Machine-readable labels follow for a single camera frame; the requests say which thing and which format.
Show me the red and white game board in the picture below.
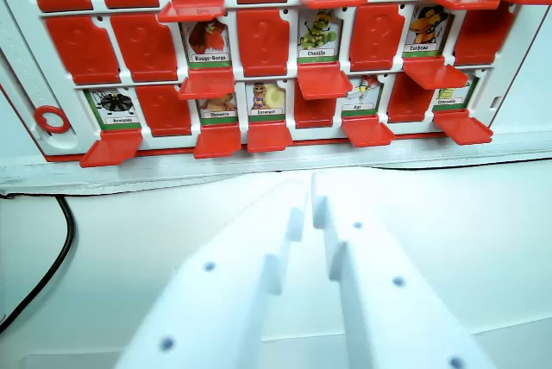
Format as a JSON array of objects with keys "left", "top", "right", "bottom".
[{"left": 0, "top": 0, "right": 552, "bottom": 170}]

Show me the black cable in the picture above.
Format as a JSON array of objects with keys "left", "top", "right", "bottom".
[{"left": 0, "top": 193, "right": 78, "bottom": 332}]

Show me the red board flap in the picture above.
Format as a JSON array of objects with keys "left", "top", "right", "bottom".
[{"left": 235, "top": 9, "right": 292, "bottom": 78}]

